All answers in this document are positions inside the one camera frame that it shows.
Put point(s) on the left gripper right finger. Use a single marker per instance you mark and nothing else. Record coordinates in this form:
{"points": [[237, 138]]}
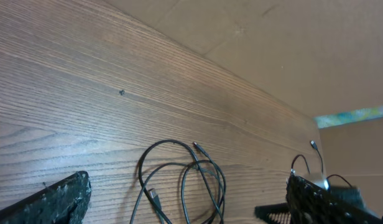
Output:
{"points": [[309, 203]]}

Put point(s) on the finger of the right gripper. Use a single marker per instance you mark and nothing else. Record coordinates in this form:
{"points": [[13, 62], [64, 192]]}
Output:
{"points": [[273, 214]]}

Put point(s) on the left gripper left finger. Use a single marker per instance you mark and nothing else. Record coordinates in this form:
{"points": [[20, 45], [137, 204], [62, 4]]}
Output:
{"points": [[66, 201]]}

